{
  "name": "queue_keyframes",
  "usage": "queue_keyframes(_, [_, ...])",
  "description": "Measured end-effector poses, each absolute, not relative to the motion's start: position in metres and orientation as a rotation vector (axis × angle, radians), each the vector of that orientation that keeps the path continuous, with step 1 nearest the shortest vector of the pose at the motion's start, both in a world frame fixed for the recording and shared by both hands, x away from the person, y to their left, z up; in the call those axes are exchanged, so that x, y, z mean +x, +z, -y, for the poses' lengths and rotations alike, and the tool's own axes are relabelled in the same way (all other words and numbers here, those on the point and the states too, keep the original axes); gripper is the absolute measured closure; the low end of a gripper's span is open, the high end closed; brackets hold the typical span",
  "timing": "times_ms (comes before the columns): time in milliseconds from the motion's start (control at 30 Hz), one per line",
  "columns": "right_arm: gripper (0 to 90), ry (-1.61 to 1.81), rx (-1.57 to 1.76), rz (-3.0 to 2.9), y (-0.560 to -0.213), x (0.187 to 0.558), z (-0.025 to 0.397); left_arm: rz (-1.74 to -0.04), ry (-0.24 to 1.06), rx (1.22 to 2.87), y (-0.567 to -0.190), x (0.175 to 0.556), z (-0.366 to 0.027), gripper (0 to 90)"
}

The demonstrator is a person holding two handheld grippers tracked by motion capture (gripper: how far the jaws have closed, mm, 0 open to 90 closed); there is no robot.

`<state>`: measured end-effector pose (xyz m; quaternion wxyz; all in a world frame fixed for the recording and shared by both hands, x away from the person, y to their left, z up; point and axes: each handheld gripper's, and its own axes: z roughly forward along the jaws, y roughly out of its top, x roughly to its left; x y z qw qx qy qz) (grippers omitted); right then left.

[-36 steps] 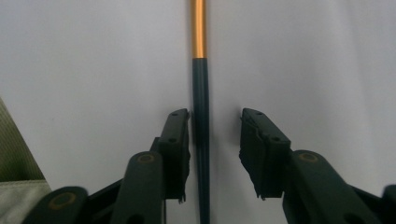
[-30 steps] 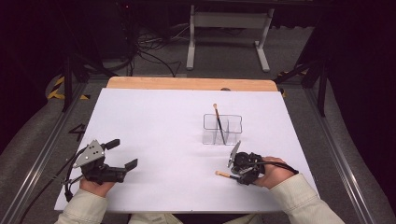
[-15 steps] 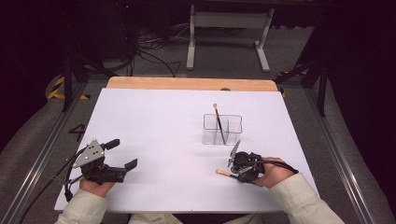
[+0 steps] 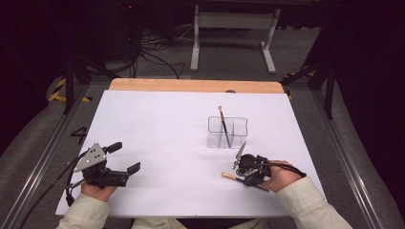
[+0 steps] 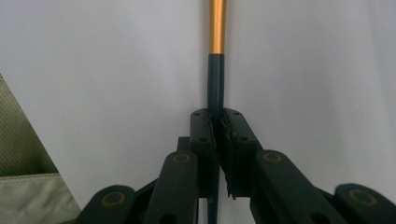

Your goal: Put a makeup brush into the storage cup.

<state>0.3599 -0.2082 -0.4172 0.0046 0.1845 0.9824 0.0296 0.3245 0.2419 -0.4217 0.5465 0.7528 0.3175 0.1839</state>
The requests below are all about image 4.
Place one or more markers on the black gold makeup brush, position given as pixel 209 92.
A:
pixel 223 124
pixel 230 176

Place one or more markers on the yellow black hazard tape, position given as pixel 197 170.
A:
pixel 299 74
pixel 57 92

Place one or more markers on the person's left hand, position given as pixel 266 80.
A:
pixel 98 192

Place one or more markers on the white metal stand frame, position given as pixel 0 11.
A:
pixel 235 19

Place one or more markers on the white table sheet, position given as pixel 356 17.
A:
pixel 153 127

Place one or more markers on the clear plastic organizer box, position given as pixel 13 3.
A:
pixel 237 130

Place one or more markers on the person's right hand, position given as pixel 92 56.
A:
pixel 280 178

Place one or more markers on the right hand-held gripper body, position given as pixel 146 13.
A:
pixel 251 163

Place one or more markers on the person's right leg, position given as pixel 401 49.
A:
pixel 250 224

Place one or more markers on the black tripod stand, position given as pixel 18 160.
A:
pixel 329 92
pixel 69 82

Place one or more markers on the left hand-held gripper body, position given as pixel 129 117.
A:
pixel 92 159

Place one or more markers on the aluminium floor rail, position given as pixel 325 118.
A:
pixel 347 159
pixel 41 162

